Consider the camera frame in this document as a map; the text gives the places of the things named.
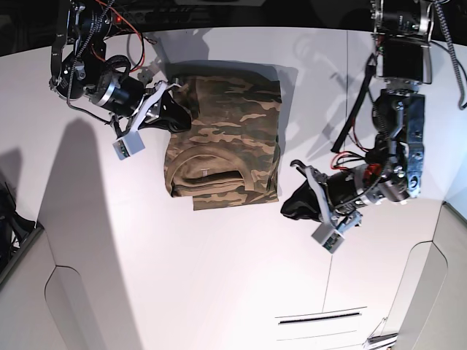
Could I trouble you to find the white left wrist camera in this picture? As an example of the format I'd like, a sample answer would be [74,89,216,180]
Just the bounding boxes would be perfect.
[312,223,344,254]

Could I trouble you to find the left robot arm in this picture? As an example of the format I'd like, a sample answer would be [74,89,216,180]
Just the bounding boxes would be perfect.
[281,1,466,229]

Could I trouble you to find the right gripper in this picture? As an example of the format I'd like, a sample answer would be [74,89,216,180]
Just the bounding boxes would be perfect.
[107,80,191,137]

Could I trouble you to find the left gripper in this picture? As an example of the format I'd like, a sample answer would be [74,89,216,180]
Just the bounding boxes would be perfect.
[280,165,365,230]

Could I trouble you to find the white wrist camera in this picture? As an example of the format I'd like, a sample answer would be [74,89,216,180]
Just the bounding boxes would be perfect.
[312,223,344,254]
[112,131,145,160]

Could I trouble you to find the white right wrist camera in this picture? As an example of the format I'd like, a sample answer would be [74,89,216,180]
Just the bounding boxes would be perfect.
[112,131,145,160]

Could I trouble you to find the black bag at left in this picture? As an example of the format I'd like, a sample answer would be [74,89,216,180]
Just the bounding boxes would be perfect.
[1,182,36,269]

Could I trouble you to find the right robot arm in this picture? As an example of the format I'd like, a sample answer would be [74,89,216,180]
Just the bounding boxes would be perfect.
[49,1,191,137]

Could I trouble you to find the camouflage T-shirt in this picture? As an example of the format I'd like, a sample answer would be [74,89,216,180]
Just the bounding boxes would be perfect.
[163,64,282,211]

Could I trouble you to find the white power strip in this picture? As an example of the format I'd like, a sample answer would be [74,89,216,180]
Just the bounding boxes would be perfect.
[118,8,192,25]

